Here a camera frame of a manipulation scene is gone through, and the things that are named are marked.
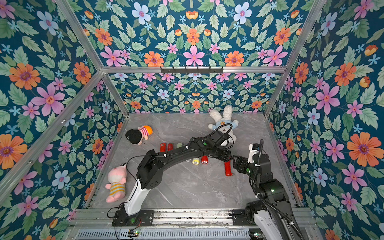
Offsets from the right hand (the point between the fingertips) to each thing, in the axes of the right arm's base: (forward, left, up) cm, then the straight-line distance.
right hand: (240, 156), depth 74 cm
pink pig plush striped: (-8, +66, -11) cm, 67 cm away
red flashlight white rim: (+15, +47, -17) cm, 52 cm away
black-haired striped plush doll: (+18, +65, -10) cm, 68 cm away
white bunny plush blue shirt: (+9, +8, +13) cm, 18 cm away
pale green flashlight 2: (+5, +24, -17) cm, 30 cm away
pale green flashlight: (+17, +36, -17) cm, 43 cm away
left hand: (+4, +3, -9) cm, 10 cm away
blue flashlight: (-8, +24, +10) cm, 27 cm away
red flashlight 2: (+1, +4, -18) cm, 19 cm away
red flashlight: (+7, +19, -18) cm, 27 cm away
